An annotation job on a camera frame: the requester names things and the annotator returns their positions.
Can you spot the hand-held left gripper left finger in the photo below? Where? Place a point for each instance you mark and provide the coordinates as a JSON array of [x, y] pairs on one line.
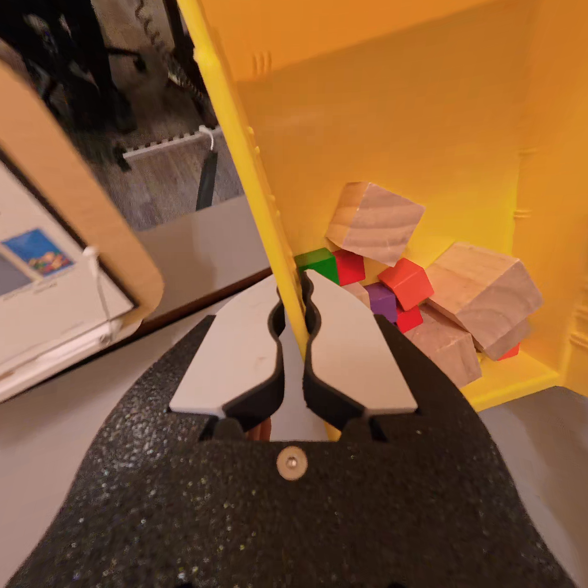
[[229, 358]]

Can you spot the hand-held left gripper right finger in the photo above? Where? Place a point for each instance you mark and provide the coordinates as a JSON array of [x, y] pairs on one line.
[[353, 358]]

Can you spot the large plain wooden cube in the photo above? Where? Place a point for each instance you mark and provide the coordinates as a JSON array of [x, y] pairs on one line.
[[374, 223], [507, 337], [445, 351], [358, 290], [482, 294]]

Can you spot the pile of small coloured cubes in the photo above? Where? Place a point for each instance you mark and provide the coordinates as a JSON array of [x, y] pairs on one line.
[[406, 282]]

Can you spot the yellow plastic box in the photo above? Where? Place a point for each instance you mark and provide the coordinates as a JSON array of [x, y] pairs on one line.
[[390, 115]]

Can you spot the white box with picture label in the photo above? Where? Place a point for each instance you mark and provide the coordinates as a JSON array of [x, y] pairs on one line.
[[55, 312]]

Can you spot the cardboard box with label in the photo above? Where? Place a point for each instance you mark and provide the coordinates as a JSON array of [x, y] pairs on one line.
[[59, 183]]

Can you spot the black office chair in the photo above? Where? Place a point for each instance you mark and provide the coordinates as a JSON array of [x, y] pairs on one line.
[[69, 46]]

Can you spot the white notched rail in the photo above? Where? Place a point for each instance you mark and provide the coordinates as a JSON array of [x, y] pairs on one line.
[[170, 142]]

